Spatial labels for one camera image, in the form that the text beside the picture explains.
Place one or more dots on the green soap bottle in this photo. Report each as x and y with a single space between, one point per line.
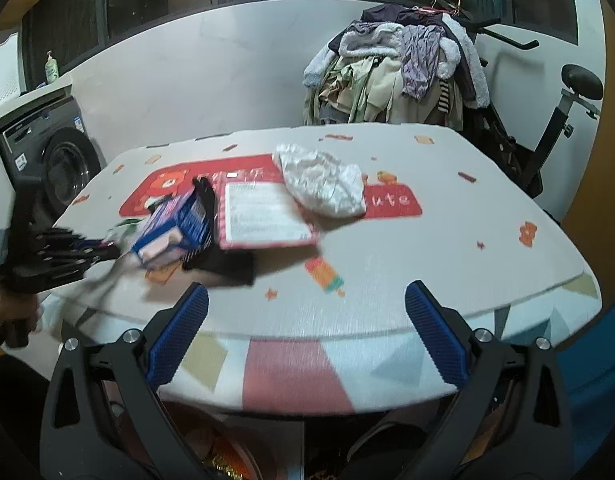
52 71

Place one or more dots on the grey washing machine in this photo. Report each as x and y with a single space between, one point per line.
47 138

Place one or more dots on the pink bordered booklet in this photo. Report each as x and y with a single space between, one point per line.
261 215

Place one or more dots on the brown trash bin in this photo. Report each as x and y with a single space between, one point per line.
240 447

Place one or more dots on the patterned play mat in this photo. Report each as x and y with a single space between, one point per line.
324 330

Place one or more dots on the black exercise bike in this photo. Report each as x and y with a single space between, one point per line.
525 87

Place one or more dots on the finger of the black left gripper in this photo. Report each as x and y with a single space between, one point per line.
95 251

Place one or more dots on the white air purifier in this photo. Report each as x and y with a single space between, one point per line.
9 65

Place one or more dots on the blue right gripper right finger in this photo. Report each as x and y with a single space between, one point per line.
447 351

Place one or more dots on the black cloth piece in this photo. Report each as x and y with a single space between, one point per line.
236 266

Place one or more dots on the person left hand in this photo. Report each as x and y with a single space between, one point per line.
17 307

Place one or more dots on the blue white tissue box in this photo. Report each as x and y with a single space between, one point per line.
178 226

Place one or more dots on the pile of clothes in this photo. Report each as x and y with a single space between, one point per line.
398 65

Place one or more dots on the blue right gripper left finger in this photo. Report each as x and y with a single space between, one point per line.
170 333

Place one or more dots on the white plastic bag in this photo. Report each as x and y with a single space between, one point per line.
320 182

